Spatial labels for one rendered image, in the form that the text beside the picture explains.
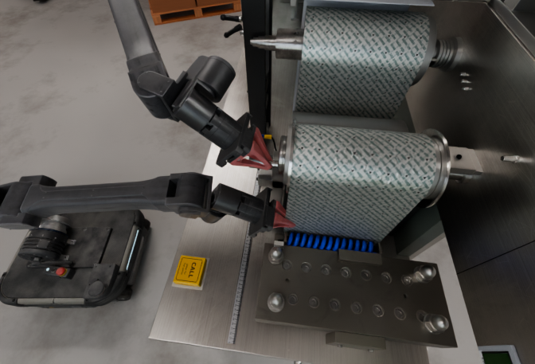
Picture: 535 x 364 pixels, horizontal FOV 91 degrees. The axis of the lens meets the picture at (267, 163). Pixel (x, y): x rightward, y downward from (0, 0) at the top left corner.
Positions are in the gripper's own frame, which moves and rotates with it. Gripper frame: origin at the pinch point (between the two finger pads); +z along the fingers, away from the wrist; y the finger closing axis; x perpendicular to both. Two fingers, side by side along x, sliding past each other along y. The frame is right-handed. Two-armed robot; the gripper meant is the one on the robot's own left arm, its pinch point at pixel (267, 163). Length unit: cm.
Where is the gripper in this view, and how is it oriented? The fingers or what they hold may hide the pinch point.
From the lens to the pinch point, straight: 52.2
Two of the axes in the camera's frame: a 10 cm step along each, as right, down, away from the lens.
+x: 6.8, -4.3, -5.9
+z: 7.2, 5.3, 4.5
